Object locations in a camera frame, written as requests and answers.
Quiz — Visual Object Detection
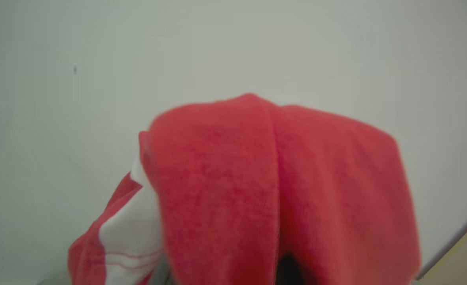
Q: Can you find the red and white garment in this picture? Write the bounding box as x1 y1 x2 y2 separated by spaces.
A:
67 93 422 285

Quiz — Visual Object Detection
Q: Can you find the dark skirting board strip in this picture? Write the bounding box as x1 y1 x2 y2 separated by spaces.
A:
415 203 467 281

